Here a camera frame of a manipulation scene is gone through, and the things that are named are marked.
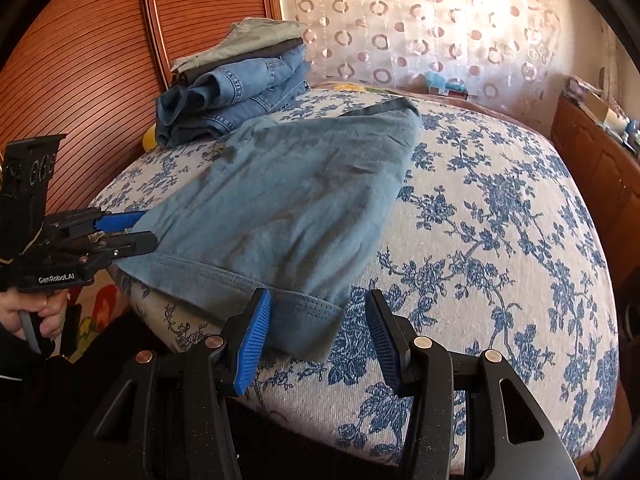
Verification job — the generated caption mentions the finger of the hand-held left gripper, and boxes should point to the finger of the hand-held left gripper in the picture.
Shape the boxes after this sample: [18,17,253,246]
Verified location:
[47,209,149,239]
[75,231,159,267]

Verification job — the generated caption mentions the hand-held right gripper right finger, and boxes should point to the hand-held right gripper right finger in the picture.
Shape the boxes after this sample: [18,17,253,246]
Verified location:
[364,289,585,480]

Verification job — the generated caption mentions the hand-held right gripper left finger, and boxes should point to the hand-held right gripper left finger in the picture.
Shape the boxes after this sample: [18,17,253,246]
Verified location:
[62,287,274,480]

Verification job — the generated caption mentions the blue-grey pants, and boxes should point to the blue-grey pants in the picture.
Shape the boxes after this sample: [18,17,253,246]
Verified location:
[112,97,422,362]

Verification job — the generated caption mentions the folded dark pants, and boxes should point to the folded dark pants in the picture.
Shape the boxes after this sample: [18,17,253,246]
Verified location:
[179,41,307,87]

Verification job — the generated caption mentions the folded grey pants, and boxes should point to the folded grey pants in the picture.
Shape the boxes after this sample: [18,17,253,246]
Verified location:
[170,18,309,74]

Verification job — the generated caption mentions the person's left hand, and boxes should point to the person's left hand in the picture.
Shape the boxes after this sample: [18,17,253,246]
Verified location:
[0,287,69,357]

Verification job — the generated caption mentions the blue floral sheet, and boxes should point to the blue floral sheet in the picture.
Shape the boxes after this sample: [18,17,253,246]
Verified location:
[87,87,621,478]

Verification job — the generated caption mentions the brown slatted wardrobe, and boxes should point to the brown slatted wardrobe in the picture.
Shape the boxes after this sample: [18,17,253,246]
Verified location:
[0,0,284,221]

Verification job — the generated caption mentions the folded denim jeans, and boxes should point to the folded denim jeans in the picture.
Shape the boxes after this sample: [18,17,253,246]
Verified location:
[155,45,312,149]

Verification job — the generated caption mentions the cardboard box with blue items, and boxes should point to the cardboard box with blue items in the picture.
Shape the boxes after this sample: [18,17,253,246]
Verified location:
[424,71,469,101]

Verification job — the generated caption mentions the brown wooden side cabinet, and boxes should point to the brown wooden side cabinet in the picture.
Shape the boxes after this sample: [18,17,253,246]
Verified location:
[549,94,640,331]

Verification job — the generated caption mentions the circle-patterned sheer curtain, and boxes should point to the circle-patterned sheer curtain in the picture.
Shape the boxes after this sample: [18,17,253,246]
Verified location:
[274,0,568,133]

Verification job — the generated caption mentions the open cardboard box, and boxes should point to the open cardboard box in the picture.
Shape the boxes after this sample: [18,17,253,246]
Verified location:
[581,91,628,128]

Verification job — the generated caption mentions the stack of papers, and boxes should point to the stack of papers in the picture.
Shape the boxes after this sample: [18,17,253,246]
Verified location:
[564,75,603,103]

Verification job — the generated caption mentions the white window curtain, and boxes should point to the white window curtain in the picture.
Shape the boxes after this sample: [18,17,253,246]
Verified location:
[599,22,640,121]

